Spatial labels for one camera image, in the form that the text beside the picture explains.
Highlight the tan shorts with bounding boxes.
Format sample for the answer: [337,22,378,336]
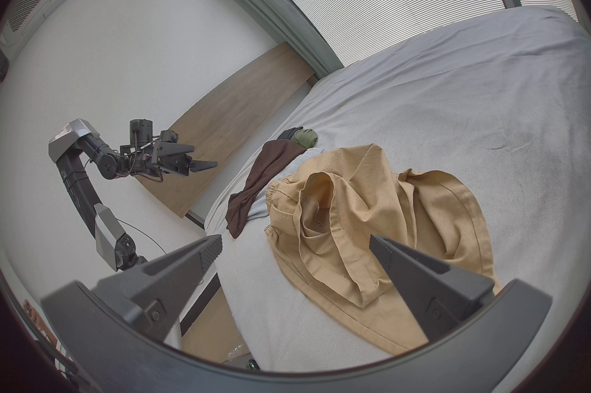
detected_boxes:
[264,143,501,356]

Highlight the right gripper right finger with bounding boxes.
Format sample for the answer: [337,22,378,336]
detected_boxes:
[368,234,497,344]

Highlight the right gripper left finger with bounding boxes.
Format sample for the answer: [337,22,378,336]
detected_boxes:
[96,234,223,343]

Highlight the brown garment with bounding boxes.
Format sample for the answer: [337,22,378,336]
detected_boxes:
[225,139,308,239]

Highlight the green garment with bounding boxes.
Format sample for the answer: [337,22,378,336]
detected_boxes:
[293,129,319,149]

